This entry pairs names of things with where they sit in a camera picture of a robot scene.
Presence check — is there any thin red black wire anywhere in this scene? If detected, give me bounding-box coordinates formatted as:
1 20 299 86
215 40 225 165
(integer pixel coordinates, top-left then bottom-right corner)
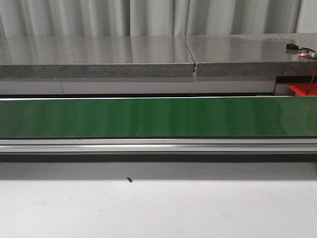
298 46 317 97

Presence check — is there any grey stone slab left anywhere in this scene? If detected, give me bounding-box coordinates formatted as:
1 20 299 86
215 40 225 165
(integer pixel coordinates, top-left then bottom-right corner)
0 36 194 78

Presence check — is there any red plastic tray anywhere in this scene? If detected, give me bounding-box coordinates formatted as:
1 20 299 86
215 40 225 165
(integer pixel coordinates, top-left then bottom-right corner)
288 83 317 96

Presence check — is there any green circuit board with LED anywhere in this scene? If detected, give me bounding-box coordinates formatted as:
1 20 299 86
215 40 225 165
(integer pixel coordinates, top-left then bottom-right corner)
299 50 317 59

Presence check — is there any grey pleated curtain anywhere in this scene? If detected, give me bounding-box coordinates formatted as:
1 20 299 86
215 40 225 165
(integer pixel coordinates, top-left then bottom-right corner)
0 0 317 37

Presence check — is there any aluminium conveyor frame rail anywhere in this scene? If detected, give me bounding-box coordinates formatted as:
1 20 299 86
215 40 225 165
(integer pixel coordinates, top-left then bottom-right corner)
0 137 317 154

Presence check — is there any small black sensor module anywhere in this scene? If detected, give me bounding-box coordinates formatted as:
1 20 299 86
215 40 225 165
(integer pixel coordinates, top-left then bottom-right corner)
285 44 300 54

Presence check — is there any grey stone slab right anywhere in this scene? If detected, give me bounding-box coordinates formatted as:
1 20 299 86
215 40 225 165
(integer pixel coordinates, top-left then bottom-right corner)
186 33 317 77

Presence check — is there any green conveyor belt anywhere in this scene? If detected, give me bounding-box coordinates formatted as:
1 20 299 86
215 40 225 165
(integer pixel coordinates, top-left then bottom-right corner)
0 97 317 138

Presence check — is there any grey stone slab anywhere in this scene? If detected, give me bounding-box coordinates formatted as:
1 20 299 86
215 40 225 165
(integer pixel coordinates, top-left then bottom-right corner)
0 36 194 78
186 33 317 77

